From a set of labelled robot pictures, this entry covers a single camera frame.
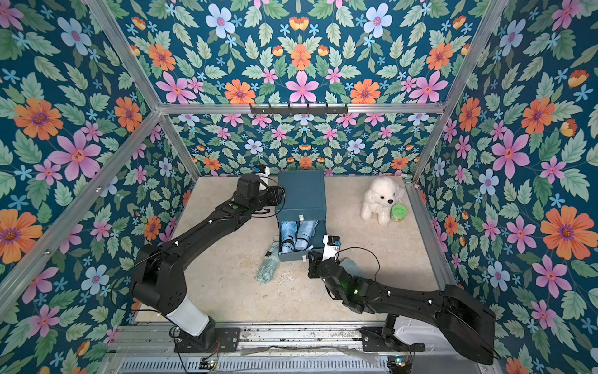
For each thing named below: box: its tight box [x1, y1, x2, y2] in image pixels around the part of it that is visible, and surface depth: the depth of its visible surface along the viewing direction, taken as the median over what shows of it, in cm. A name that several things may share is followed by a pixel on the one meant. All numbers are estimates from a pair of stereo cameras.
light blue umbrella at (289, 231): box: [280, 221, 299, 254], surface depth 86 cm
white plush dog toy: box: [360, 176, 405, 226], surface depth 95 cm
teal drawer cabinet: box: [276, 170, 328, 262], surface depth 88 cm
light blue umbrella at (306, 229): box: [294, 219, 320, 251], surface depth 87 cm
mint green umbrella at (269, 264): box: [255, 240, 281, 284], surface depth 87 cm
